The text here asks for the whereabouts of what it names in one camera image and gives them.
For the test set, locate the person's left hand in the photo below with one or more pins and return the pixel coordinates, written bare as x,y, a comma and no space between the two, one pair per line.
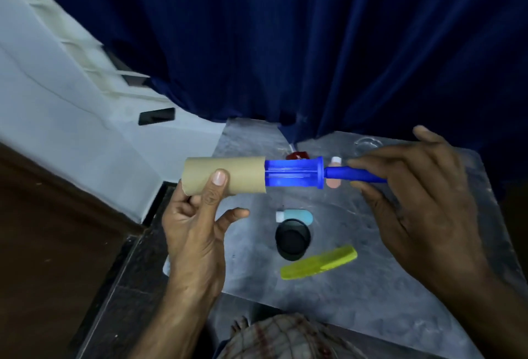
194,239

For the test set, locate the person's right hand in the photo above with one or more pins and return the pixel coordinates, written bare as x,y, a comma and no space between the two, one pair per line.
429,214

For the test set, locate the person's left thumb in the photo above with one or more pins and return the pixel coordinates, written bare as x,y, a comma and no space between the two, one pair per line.
215,188

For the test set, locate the person's right thumb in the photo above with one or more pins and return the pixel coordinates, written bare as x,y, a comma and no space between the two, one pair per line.
377,204

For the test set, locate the brown cardboard tube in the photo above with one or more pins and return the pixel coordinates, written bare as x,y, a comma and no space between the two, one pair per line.
239,175

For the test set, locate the person's right forearm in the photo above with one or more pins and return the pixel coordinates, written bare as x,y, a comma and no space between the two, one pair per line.
486,313

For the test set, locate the person's left forearm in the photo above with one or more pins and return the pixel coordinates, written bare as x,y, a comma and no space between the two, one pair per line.
177,325

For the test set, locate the pink bottle with white cap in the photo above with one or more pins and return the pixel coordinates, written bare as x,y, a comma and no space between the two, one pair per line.
335,183

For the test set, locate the light blue bottle white cap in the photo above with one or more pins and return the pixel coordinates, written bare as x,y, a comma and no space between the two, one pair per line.
298,216

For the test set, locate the yellow-green plastic comb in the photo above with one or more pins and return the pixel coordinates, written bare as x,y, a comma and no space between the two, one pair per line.
319,263

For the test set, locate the small red object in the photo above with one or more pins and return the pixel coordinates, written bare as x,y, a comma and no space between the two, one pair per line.
298,155

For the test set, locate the black round container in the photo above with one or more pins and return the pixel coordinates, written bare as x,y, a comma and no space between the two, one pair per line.
293,240

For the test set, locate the plaid garment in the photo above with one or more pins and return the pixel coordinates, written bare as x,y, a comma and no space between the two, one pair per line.
284,338

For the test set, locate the dark blue curtain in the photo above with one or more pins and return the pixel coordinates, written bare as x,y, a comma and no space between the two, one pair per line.
309,41

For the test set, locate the white stepped ledge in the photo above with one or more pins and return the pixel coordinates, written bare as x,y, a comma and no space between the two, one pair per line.
95,53

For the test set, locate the black wall box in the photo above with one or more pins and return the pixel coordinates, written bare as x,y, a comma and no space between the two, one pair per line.
156,116

